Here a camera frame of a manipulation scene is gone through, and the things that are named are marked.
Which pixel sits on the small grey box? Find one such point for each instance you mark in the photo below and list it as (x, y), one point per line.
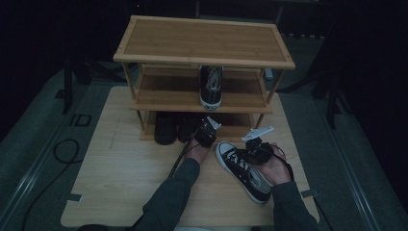
(268, 74)

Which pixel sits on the person's left hand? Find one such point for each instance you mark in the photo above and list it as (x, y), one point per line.
(198, 154)

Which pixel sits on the wooden three-tier shoe rack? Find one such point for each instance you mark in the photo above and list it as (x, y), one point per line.
(205, 41)

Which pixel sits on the black metal stand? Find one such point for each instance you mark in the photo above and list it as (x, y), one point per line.
(67, 86)
(333, 102)

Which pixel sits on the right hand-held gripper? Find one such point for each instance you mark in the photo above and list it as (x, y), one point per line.
(260, 152)

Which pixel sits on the person's right hand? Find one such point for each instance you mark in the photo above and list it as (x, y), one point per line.
(275, 170)

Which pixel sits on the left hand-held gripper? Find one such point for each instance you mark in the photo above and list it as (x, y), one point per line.
(206, 136)

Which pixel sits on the black leather shoe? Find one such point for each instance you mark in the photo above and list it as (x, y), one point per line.
(165, 131)
(187, 128)

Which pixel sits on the black white canvas sneaker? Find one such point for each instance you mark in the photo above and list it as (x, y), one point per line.
(210, 96)
(253, 183)

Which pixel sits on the grey tape strip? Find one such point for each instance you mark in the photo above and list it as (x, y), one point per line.
(74, 197)
(309, 193)

